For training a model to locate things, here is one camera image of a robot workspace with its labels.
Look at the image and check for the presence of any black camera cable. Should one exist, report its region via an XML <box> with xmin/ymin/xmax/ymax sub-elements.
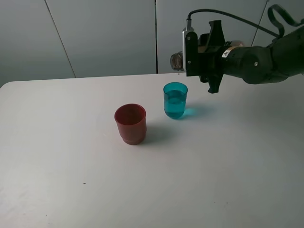
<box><xmin>187</xmin><ymin>3</ymin><xmax>304</xmax><ymax>38</ymax></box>

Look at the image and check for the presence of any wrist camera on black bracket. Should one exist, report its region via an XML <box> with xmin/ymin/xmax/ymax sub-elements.
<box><xmin>182</xmin><ymin>19</ymin><xmax>200</xmax><ymax>77</ymax></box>

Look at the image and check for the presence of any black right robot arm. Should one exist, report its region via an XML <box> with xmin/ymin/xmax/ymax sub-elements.
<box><xmin>196</xmin><ymin>21</ymin><xmax>304</xmax><ymax>94</ymax></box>

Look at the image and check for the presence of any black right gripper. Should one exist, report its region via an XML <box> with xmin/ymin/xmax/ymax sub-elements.
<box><xmin>198</xmin><ymin>20</ymin><xmax>235</xmax><ymax>94</ymax></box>

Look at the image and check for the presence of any blue translucent plastic cup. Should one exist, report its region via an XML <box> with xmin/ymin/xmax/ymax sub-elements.
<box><xmin>163</xmin><ymin>82</ymin><xmax>188</xmax><ymax>119</ymax></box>

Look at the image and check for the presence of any red plastic cup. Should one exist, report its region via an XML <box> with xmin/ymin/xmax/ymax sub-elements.
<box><xmin>114</xmin><ymin>104</ymin><xmax>147</xmax><ymax>145</ymax></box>

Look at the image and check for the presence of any clear brown plastic bottle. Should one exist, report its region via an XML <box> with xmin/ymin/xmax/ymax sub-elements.
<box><xmin>170</xmin><ymin>40</ymin><xmax>245</xmax><ymax>71</ymax></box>

